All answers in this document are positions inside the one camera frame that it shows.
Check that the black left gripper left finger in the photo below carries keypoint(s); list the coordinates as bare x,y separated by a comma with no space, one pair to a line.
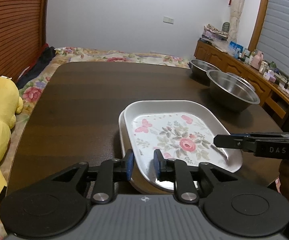
58,203

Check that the blue photo card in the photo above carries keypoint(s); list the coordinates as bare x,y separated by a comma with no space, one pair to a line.
235,49

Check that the floral bed blanket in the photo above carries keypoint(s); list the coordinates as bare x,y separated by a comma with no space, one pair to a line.
71,109

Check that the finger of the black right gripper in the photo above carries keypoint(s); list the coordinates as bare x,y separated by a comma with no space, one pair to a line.
266,145

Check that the wooden slatted headboard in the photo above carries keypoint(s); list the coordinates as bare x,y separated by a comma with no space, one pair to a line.
22,35

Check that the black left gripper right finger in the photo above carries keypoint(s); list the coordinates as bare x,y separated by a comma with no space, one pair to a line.
229,202

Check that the wooden sideboard cabinet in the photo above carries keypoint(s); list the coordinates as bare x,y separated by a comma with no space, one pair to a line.
271,95

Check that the white wall switch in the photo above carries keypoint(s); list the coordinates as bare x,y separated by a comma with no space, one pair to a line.
168,20

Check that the stack of folded fabrics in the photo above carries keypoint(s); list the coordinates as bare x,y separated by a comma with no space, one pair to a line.
213,33

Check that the beige curtain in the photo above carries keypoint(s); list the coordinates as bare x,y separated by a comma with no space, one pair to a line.
236,8

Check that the large steel bowl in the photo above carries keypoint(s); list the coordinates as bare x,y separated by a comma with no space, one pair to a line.
230,91

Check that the large floral white tray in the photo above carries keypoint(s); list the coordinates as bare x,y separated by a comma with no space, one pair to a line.
180,129

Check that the dark clothing on bed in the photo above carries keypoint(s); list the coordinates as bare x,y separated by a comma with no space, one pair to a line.
37,66

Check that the pink bottle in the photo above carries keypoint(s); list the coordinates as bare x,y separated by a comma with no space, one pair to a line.
257,60

